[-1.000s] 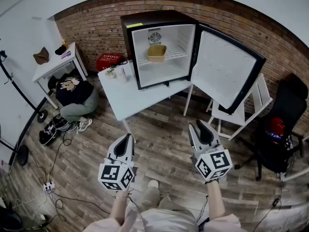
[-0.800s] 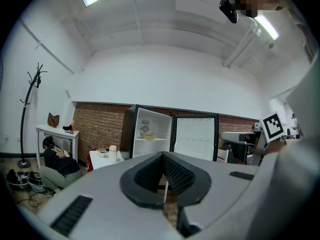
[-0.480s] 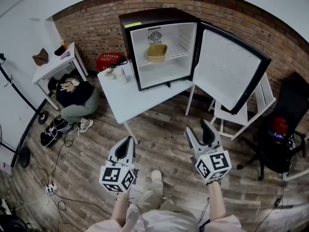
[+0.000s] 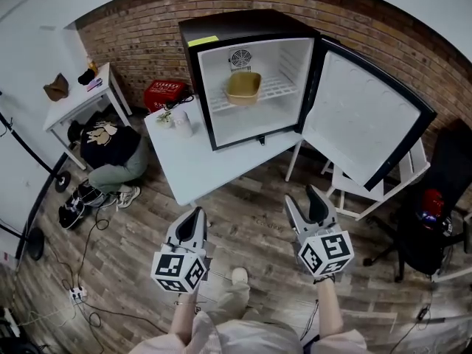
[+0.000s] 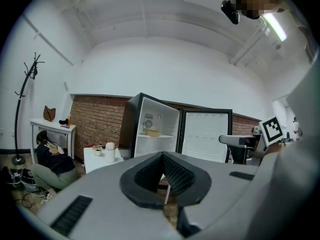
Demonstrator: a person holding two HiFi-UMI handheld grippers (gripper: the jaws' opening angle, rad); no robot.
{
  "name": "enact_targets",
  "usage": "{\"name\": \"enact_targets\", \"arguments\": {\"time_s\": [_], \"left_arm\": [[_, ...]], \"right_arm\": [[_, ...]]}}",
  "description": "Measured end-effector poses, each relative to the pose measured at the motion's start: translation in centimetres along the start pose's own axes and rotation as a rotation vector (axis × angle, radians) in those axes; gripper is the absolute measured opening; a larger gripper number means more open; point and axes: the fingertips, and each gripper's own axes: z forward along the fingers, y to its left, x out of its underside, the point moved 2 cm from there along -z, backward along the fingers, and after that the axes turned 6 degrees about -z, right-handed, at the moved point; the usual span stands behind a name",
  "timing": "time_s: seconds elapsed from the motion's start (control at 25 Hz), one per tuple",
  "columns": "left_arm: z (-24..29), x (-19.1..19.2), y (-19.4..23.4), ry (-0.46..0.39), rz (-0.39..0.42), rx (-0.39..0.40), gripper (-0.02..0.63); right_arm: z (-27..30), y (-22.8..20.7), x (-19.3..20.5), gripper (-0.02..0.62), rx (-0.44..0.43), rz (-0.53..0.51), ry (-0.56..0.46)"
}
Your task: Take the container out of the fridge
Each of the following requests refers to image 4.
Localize black office chair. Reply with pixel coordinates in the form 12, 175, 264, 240
363, 119, 472, 284

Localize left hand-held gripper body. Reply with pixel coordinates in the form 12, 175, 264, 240
150, 236, 215, 294

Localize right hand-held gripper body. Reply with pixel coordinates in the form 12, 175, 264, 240
293, 220, 355, 283

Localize white power strip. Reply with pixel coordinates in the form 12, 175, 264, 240
69, 286, 89, 305

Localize black sneaker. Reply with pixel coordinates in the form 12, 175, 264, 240
58, 182, 106, 231

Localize red plastic crate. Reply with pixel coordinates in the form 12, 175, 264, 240
142, 79, 188, 114

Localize mini fridge door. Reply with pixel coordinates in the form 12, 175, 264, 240
302, 35, 438, 193

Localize brown hat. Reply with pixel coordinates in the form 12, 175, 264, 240
43, 72, 70, 103

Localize black pole stand round base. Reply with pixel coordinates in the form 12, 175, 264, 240
0, 221, 46, 262
0, 112, 72, 192

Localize person's beige trousers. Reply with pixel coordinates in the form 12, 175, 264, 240
206, 282, 274, 326

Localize black pouch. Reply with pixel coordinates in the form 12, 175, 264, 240
77, 68, 97, 86

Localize white ceramic jar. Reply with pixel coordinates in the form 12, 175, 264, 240
173, 109, 195, 139

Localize white wire fridge shelf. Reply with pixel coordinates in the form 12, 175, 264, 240
208, 74, 299, 116

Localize yellow label sticker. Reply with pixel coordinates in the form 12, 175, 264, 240
187, 35, 219, 48

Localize red helmet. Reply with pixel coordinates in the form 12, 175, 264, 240
420, 188, 444, 215

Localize black mini fridge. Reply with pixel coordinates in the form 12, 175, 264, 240
178, 8, 438, 193

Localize person's left forearm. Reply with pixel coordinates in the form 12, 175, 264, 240
170, 291, 202, 342

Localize person's pink striped shirt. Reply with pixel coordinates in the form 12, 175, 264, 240
128, 310, 369, 354

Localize small white side table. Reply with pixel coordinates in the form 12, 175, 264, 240
43, 62, 133, 171

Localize yellow plastic tray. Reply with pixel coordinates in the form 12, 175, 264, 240
223, 71, 263, 108

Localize small potted plant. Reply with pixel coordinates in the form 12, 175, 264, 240
154, 110, 175, 130

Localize white step stool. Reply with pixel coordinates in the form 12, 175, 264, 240
323, 138, 431, 221

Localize person's right forearm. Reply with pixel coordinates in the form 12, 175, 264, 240
316, 279, 347, 341

